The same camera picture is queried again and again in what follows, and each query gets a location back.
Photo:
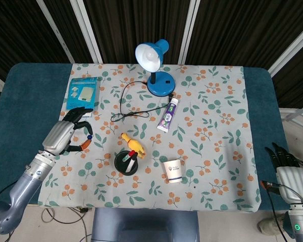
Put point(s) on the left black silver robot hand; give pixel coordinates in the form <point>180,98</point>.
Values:
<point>59,134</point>

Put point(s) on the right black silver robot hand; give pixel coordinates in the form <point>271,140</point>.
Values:
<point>291,180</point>

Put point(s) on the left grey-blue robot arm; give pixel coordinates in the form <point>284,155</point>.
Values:
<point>25,186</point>

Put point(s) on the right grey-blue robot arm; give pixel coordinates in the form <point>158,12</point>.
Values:
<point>299,224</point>

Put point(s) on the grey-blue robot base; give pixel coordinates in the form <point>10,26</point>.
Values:
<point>145,225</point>

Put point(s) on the black round pen holder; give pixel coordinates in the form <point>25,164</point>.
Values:
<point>120,164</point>

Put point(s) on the white marker with black cap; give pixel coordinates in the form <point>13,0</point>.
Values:
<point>130,164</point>

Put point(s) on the blue kitchen scale box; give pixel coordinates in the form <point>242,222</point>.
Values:
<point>83,93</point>

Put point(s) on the teal table cover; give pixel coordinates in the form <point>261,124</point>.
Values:
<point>22,100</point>

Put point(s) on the grey shoe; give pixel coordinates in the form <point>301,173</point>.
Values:
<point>270,226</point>

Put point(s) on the yellow rubber chicken toy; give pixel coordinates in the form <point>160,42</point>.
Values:
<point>134,145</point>

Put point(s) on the floral patterned tablecloth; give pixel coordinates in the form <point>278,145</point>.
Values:
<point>204,131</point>

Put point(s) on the purple white toothpaste tube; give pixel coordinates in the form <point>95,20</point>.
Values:
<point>168,117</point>

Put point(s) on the blue desk lamp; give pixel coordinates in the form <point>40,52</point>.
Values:
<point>157,83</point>

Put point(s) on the white paper cup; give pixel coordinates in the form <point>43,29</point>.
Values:
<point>173,171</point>

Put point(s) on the white metal frame rail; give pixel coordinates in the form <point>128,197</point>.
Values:
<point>296,114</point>

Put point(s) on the white partition post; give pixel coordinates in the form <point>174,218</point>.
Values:
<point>87,31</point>
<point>55,31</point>
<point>291,49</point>
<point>189,31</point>

